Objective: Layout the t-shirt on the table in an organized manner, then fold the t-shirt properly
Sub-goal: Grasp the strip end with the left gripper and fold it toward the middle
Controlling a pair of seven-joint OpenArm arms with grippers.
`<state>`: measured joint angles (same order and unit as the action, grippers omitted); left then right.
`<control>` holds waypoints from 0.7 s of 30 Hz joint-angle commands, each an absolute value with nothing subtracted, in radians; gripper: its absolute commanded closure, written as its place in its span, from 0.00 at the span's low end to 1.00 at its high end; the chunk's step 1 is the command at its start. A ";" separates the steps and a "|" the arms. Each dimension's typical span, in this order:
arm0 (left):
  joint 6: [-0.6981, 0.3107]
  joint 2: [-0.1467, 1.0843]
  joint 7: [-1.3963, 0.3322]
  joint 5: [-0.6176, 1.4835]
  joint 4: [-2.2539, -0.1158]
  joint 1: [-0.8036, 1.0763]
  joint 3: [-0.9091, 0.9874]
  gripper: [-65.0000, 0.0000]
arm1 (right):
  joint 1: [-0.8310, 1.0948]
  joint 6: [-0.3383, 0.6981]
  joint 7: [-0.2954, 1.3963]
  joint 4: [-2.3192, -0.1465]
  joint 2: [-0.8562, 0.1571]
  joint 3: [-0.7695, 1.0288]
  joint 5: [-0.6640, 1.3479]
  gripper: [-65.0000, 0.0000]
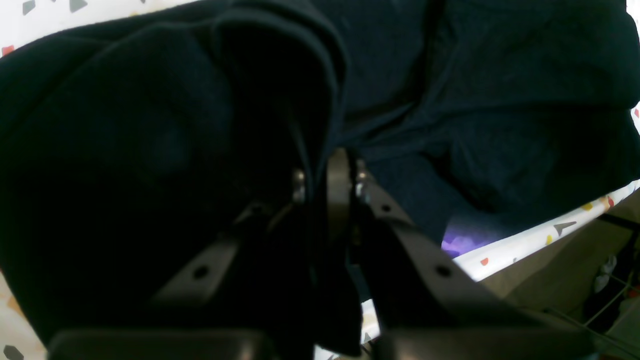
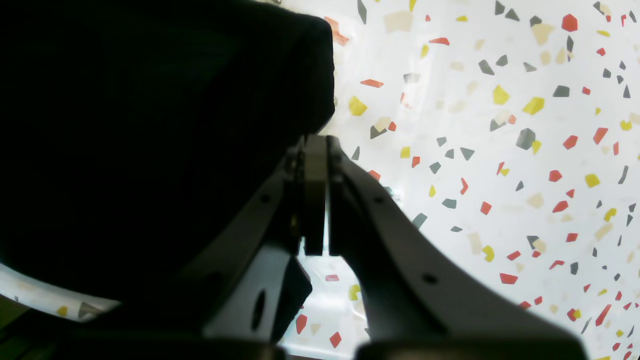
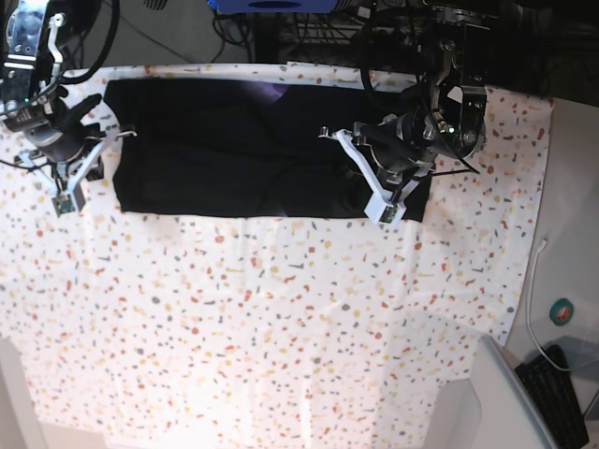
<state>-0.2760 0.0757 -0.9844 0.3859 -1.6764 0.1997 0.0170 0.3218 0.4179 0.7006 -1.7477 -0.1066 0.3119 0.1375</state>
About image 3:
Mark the terrazzo pattern tablecloth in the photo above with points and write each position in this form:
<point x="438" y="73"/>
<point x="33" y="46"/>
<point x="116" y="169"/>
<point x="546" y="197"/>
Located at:
<point x="301" y="333"/>

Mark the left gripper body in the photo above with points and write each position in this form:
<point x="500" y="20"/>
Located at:
<point x="397" y="144"/>

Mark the black t-shirt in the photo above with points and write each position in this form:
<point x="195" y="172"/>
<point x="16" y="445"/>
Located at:
<point x="238" y="149"/>

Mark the green tape roll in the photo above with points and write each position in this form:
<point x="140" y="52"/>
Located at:
<point x="561" y="312"/>

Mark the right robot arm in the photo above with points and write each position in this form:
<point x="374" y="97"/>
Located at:
<point x="34" y="87"/>

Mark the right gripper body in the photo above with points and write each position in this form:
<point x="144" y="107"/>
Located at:
<point x="60" y="134"/>

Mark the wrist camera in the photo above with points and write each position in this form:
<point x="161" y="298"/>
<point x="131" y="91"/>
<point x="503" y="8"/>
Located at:
<point x="379" y="212"/>
<point x="68" y="202"/>

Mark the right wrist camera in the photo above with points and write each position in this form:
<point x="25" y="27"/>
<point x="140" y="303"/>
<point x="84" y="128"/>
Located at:
<point x="68" y="202"/>

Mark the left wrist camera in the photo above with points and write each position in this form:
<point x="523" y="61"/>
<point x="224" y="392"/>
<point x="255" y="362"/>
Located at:
<point x="379" y="212"/>

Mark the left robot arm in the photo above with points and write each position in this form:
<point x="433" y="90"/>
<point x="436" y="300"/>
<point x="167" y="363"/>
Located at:
<point x="441" y="114"/>

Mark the grey laptop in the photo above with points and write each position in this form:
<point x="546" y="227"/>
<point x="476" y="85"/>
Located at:
<point x="509" y="417"/>

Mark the black keyboard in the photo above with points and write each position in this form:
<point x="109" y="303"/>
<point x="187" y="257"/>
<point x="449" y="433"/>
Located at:
<point x="554" y="396"/>

